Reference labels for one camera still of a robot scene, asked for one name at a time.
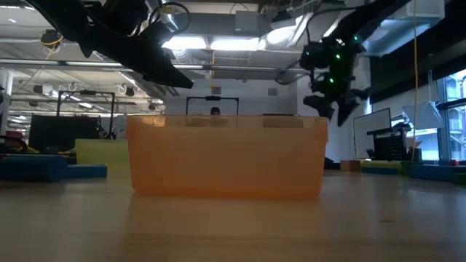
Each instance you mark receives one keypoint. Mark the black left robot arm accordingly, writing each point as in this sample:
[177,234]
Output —
[54,18]

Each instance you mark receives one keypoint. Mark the rectangular metal air duct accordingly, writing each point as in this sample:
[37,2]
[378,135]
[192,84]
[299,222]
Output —
[400,36]

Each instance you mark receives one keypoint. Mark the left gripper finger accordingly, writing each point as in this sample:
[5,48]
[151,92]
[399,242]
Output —
[165,63]
[171,80]

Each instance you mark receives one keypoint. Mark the ceiling light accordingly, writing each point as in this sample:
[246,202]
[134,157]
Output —
[234,43]
[189,43]

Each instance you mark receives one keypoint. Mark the natural wood block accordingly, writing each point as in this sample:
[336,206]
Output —
[350,165]

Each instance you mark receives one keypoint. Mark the whiteboard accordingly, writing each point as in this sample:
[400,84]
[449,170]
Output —
[371,134]

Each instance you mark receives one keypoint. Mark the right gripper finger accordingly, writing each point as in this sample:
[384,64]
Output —
[320,105]
[347,111]

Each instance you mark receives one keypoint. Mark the grey ceiling box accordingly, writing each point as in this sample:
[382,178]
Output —
[247,21]

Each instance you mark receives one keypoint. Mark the person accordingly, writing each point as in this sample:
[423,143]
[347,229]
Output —
[215,111]

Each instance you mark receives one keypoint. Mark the black screen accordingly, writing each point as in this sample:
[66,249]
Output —
[62,132]

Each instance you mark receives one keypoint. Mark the green rectangular block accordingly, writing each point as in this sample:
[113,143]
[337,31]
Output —
[459,178]

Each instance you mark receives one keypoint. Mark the yellow plastic bin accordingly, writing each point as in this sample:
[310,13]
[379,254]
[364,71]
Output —
[102,153]

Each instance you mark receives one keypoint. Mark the black perforated box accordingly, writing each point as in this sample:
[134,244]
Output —
[389,147]

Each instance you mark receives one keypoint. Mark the grey ceiling pipe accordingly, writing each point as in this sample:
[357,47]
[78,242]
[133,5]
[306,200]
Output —
[236,68]

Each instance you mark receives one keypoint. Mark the red can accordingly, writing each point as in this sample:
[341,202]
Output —
[454,162]

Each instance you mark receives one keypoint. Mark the orange plastic bin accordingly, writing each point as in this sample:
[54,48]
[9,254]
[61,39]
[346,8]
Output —
[182,145]

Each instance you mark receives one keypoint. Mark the spiral metal duct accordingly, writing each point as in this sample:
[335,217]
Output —
[169,18]

